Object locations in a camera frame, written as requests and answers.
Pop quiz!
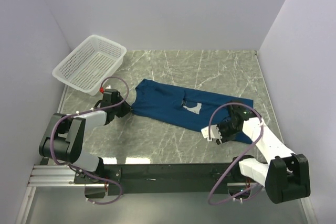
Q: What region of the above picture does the blue mickey mouse t-shirt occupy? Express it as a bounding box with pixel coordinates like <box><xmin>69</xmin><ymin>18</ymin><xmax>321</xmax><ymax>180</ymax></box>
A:
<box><xmin>132</xmin><ymin>79</ymin><xmax>254</xmax><ymax>132</ymax></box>

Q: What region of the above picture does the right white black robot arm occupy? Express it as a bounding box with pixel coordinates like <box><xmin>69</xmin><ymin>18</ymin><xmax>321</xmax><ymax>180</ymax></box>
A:
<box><xmin>208</xmin><ymin>102</ymin><xmax>311</xmax><ymax>205</ymax></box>

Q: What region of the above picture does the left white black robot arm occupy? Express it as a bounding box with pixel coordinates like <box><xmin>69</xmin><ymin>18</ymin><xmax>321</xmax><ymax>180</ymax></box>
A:
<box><xmin>39</xmin><ymin>89</ymin><xmax>131</xmax><ymax>183</ymax></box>

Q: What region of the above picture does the white plastic mesh basket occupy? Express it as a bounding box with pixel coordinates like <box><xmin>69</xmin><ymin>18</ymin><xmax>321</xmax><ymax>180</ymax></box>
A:
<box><xmin>52</xmin><ymin>35</ymin><xmax>127</xmax><ymax>96</ymax></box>

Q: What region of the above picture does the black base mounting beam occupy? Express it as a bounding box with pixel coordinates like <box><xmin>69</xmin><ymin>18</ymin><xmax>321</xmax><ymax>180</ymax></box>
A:
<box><xmin>74</xmin><ymin>163</ymin><xmax>254</xmax><ymax>194</ymax></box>

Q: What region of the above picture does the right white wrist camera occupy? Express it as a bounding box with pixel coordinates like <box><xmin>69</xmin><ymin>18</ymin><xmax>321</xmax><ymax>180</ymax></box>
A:
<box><xmin>201</xmin><ymin>124</ymin><xmax>222</xmax><ymax>142</ymax></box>

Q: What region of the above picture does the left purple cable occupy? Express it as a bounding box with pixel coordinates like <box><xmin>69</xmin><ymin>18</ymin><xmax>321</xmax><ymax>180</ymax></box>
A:
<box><xmin>51</xmin><ymin>76</ymin><xmax>130</xmax><ymax>206</ymax></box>

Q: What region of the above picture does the purple cable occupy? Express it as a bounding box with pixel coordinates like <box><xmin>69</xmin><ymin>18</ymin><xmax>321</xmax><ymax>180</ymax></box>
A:
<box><xmin>51</xmin><ymin>76</ymin><xmax>130</xmax><ymax>206</ymax></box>
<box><xmin>207</xmin><ymin>102</ymin><xmax>265</xmax><ymax>206</ymax></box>

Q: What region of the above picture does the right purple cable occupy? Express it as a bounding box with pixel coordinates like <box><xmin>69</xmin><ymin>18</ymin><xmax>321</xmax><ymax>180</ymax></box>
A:
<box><xmin>207</xmin><ymin>102</ymin><xmax>265</xmax><ymax>206</ymax></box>

